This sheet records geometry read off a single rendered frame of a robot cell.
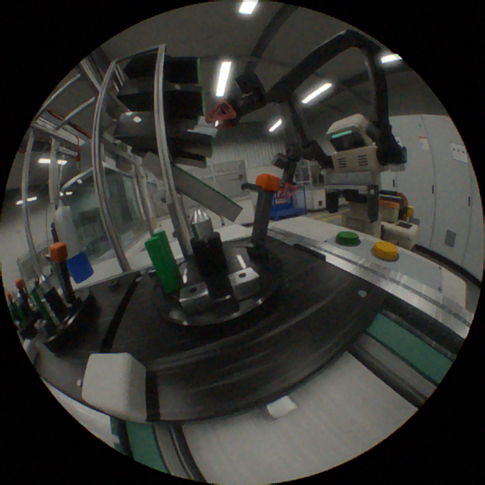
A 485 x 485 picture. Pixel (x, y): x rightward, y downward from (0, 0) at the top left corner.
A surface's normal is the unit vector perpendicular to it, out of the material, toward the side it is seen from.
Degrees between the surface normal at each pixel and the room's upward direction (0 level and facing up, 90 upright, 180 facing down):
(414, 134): 90
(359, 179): 90
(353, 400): 0
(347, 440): 0
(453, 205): 90
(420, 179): 90
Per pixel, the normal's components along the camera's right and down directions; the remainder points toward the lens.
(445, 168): -0.96, 0.25
